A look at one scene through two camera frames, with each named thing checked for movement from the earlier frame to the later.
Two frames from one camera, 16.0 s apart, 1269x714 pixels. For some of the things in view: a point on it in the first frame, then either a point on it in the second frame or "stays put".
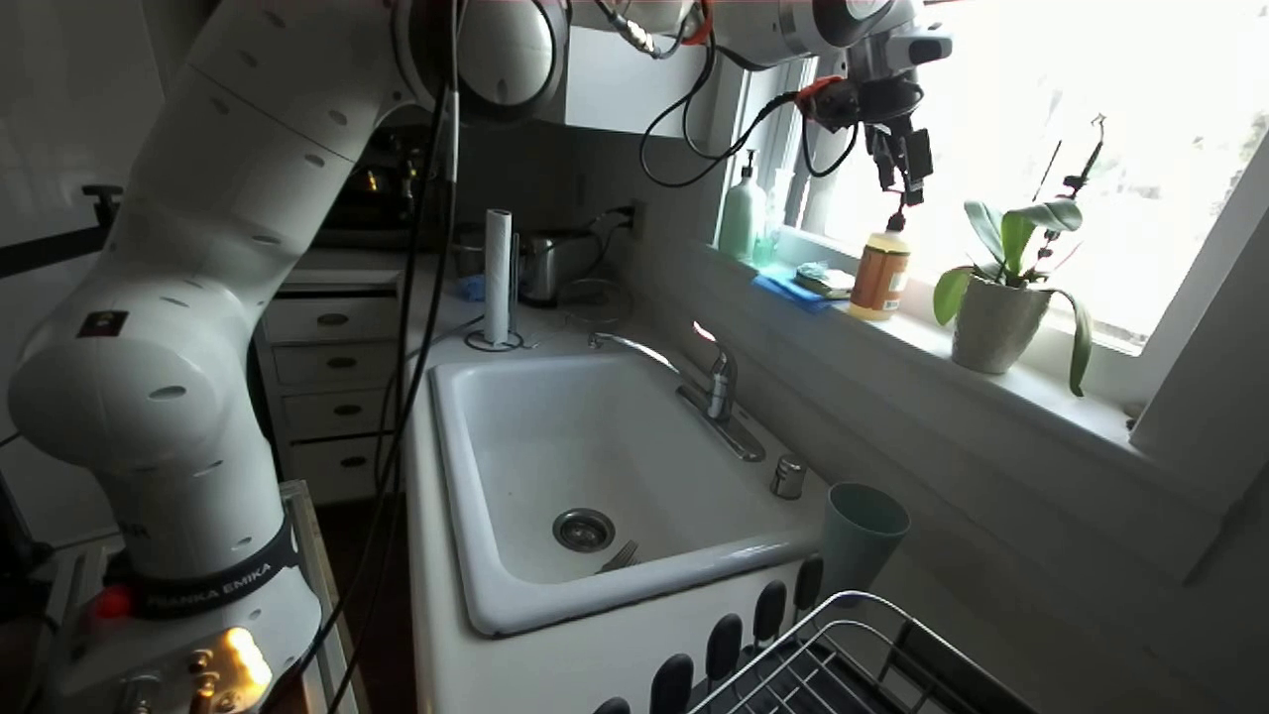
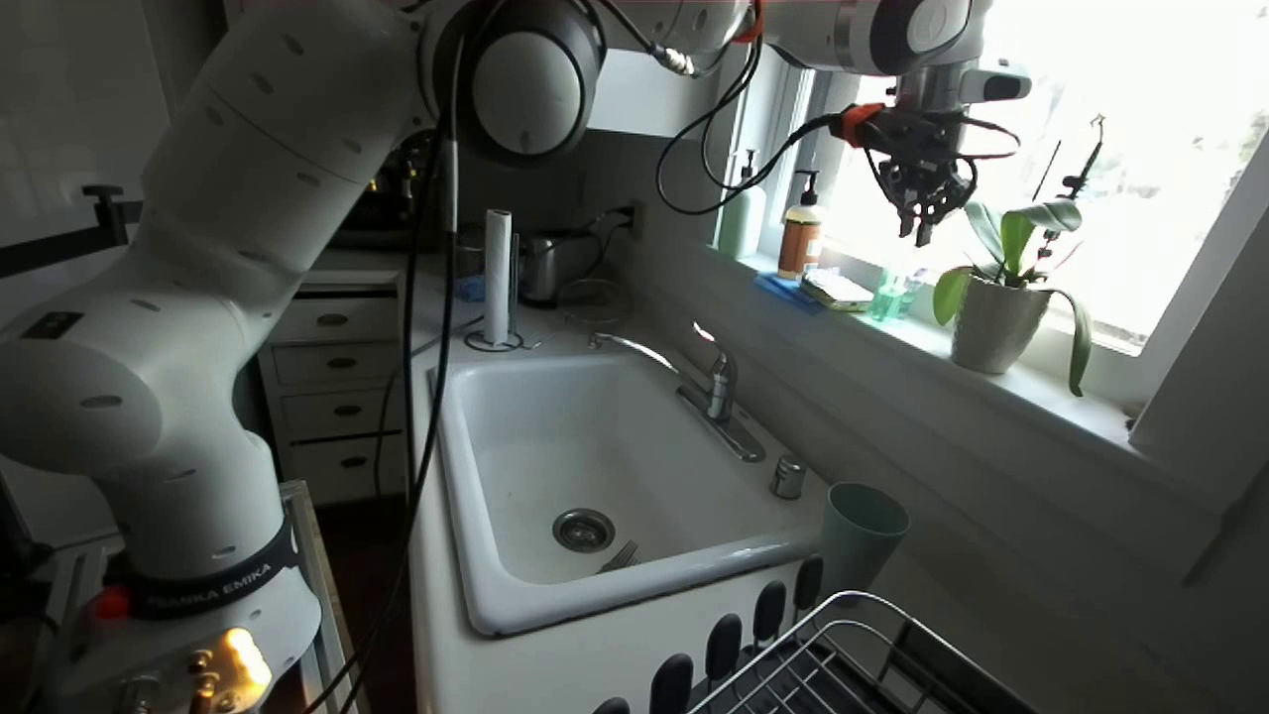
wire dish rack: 861,656 stays put
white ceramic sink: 580,482 stays put
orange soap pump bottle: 877,274 → 800,227
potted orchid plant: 1003,303 stays put
